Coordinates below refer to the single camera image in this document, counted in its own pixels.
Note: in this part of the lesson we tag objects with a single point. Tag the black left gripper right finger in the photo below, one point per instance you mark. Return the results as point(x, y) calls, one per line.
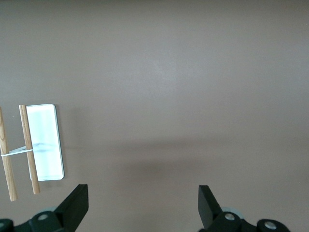
point(210, 210)

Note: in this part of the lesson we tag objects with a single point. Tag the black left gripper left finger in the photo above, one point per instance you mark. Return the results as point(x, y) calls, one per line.
point(70, 207)

